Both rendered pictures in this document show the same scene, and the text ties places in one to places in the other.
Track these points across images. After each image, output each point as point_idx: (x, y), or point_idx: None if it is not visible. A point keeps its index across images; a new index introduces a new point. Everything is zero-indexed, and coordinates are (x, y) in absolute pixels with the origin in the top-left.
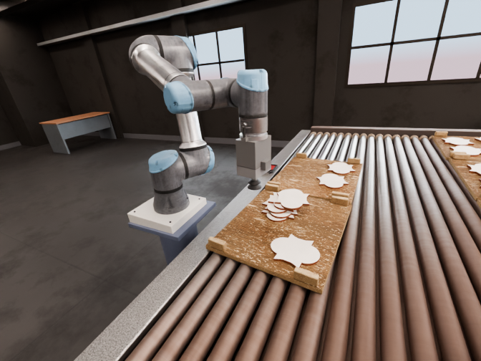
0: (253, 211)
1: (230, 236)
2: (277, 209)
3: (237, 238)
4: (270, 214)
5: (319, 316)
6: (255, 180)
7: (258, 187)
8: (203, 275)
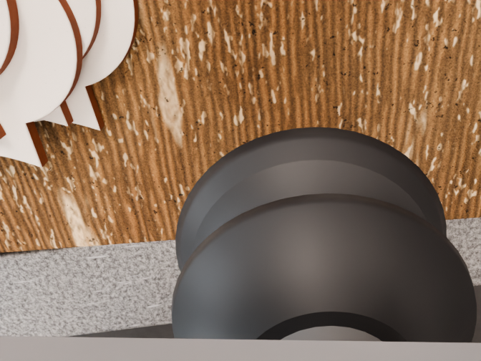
0: (124, 180)
1: (410, 151)
2: (26, 18)
3: (413, 104)
4: (90, 48)
5: None
6: (384, 340)
7: (346, 171)
8: None
